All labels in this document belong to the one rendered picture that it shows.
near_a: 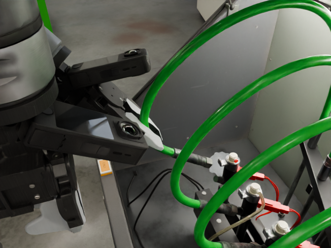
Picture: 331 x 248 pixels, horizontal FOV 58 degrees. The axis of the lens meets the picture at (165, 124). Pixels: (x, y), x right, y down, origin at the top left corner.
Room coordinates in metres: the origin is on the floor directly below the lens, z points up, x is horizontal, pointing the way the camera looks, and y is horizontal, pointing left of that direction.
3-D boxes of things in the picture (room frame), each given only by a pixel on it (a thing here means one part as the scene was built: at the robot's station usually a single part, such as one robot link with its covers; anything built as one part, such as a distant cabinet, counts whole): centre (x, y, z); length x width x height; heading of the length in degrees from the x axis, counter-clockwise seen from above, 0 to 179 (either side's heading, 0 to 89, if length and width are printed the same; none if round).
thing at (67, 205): (0.18, 0.10, 1.32); 0.05 x 0.02 x 0.09; 19
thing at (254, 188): (0.33, -0.16, 1.12); 0.02 x 0.02 x 0.03
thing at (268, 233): (0.25, -0.17, 1.13); 0.03 x 0.02 x 0.01; 109
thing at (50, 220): (0.18, 0.12, 1.27); 0.06 x 0.03 x 0.09; 109
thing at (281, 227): (0.25, -0.19, 1.12); 0.02 x 0.02 x 0.03
